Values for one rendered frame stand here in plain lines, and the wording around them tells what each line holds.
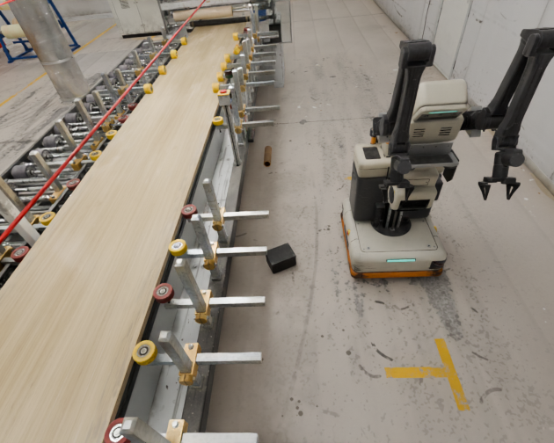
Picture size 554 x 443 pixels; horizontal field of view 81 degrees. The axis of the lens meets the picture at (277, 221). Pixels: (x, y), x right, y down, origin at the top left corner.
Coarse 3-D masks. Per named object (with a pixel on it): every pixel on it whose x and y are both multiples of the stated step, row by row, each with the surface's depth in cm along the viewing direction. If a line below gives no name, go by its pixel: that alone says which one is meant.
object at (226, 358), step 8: (224, 352) 119; (232, 352) 118; (240, 352) 118; (248, 352) 118; (256, 352) 118; (160, 360) 118; (168, 360) 118; (200, 360) 117; (208, 360) 117; (216, 360) 117; (224, 360) 117; (232, 360) 116; (240, 360) 116; (248, 360) 116; (256, 360) 116
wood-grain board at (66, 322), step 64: (192, 64) 335; (128, 128) 242; (192, 128) 234; (128, 192) 184; (64, 256) 153; (128, 256) 149; (0, 320) 130; (64, 320) 128; (128, 320) 125; (0, 384) 111; (64, 384) 110
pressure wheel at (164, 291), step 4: (160, 284) 136; (164, 284) 135; (168, 284) 135; (156, 288) 134; (160, 288) 134; (164, 288) 134; (168, 288) 134; (172, 288) 134; (156, 292) 133; (160, 292) 133; (164, 292) 133; (168, 292) 132; (172, 292) 134; (156, 296) 131; (160, 296) 131; (164, 296) 131; (168, 296) 131; (172, 296) 134; (156, 300) 132; (160, 300) 131; (164, 300) 131; (168, 300) 132
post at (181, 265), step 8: (176, 264) 112; (184, 264) 113; (184, 272) 114; (192, 272) 120; (184, 280) 118; (192, 280) 120; (192, 288) 121; (192, 296) 125; (200, 296) 129; (200, 304) 129; (208, 320) 138
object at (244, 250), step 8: (224, 248) 154; (232, 248) 153; (240, 248) 153; (248, 248) 153; (256, 248) 152; (264, 248) 152; (184, 256) 154; (192, 256) 154; (200, 256) 154; (224, 256) 154; (232, 256) 153; (240, 256) 153
